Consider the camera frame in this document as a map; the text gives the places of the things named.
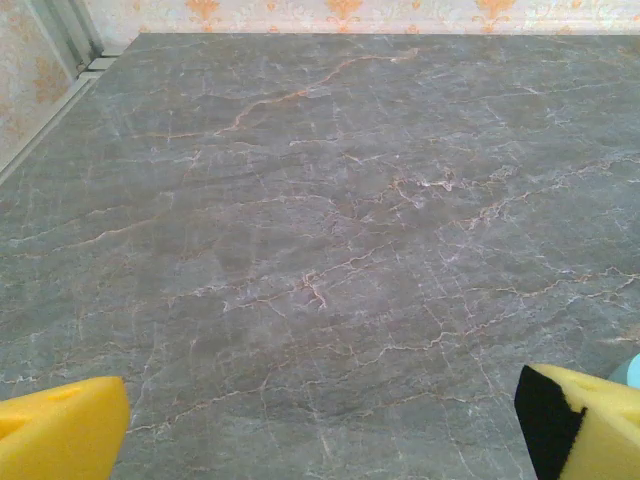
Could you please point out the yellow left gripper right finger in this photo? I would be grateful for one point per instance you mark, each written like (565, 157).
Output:
(605, 430)

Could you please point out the light blue foam cylinder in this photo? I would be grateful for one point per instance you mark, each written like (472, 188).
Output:
(629, 372)

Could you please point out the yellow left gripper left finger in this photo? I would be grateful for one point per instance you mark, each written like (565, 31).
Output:
(60, 435)

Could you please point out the aluminium frame post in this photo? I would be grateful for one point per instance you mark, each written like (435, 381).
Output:
(70, 25)

